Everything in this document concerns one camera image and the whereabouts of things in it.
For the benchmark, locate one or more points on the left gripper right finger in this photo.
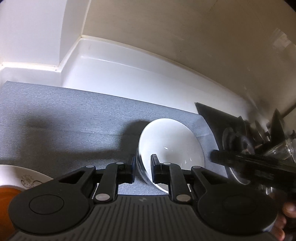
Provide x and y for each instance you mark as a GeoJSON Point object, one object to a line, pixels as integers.
{"type": "Point", "coordinates": [173, 176]}

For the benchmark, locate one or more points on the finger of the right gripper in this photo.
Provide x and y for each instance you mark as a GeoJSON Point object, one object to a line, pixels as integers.
{"type": "Point", "coordinates": [227, 159]}

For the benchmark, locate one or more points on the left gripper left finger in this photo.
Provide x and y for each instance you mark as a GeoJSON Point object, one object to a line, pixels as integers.
{"type": "Point", "coordinates": [109, 179]}

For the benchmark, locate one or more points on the white bowl blue pattern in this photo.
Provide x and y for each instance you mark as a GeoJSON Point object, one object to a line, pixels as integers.
{"type": "Point", "coordinates": [172, 142]}

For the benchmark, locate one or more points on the large white square plate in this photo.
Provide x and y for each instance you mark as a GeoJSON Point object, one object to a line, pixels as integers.
{"type": "Point", "coordinates": [21, 178]}

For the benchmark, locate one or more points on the orange round plate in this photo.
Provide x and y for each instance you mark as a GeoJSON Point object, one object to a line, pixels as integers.
{"type": "Point", "coordinates": [6, 227]}

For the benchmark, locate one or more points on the person right hand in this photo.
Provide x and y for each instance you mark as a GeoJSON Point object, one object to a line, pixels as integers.
{"type": "Point", "coordinates": [288, 211]}

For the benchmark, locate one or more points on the glass jar on stove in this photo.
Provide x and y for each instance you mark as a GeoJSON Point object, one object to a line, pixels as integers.
{"type": "Point", "coordinates": [283, 151]}

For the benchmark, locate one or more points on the grey dish mat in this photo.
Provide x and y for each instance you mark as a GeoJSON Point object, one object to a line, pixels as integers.
{"type": "Point", "coordinates": [56, 130]}

